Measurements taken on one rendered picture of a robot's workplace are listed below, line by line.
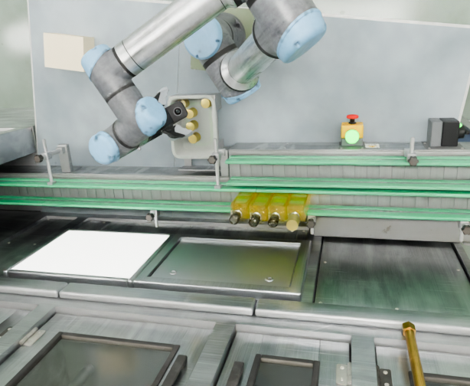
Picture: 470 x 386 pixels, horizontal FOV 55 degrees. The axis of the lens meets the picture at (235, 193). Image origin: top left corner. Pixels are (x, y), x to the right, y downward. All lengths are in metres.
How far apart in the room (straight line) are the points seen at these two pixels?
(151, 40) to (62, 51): 0.85
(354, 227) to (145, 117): 0.86
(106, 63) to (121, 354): 0.65
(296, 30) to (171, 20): 0.26
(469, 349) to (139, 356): 0.72
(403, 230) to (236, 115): 0.70
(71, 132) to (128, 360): 1.09
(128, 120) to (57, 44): 0.85
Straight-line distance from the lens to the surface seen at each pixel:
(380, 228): 1.57
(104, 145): 1.05
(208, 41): 1.33
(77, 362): 1.14
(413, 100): 1.61
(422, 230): 1.59
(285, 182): 1.46
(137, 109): 1.00
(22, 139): 1.99
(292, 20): 0.95
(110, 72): 1.03
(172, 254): 1.45
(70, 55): 1.80
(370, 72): 1.59
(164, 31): 1.00
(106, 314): 1.26
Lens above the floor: 2.33
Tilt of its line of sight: 67 degrees down
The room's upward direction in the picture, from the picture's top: 143 degrees counter-clockwise
